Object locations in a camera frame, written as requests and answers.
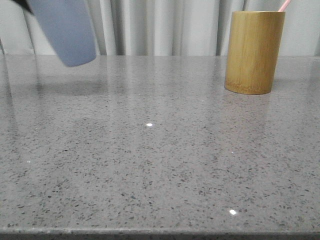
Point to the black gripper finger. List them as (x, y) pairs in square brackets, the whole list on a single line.
[(24, 4)]

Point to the pink chopstick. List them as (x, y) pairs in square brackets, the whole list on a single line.
[(284, 5)]

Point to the bamboo cylinder cup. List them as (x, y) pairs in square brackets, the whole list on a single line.
[(253, 49)]

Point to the grey-white curtain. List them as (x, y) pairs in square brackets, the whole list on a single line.
[(137, 27)]

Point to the blue plastic cup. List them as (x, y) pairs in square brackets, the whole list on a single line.
[(68, 28)]

